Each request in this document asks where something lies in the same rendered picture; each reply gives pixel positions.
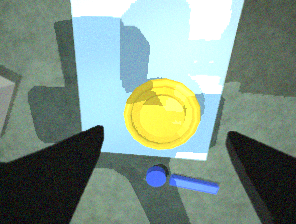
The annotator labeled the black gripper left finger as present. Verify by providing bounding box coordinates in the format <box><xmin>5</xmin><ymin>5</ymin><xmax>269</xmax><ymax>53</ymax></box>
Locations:
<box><xmin>0</xmin><ymin>125</ymin><xmax>105</xmax><ymax>224</ymax></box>

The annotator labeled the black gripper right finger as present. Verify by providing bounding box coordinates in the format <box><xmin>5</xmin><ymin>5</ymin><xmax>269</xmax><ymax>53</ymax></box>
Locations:
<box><xmin>225</xmin><ymin>131</ymin><xmax>296</xmax><ymax>224</ymax></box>

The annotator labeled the yellow plate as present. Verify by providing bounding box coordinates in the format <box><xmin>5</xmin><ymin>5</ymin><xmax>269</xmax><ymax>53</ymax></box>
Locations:
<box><xmin>124</xmin><ymin>78</ymin><xmax>201</xmax><ymax>150</ymax></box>

